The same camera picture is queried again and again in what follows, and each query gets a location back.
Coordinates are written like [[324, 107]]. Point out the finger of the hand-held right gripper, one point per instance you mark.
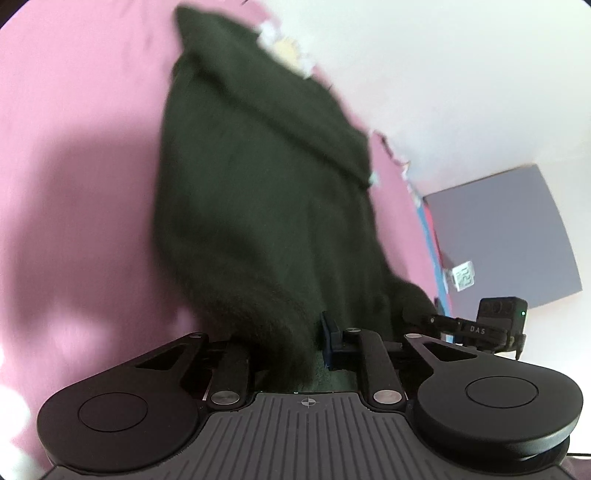
[[438, 326]]

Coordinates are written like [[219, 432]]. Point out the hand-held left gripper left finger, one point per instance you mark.
[[235, 364]]

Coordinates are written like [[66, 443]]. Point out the grey panel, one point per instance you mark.
[[508, 230]]

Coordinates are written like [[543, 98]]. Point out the dark green knit sweater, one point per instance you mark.
[[258, 194]]

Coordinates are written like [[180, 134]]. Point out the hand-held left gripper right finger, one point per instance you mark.
[[328, 339]]

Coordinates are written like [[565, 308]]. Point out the white marker tag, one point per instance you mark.
[[463, 276]]

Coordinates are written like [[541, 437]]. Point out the pink floral bedsheet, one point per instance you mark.
[[78, 161]]

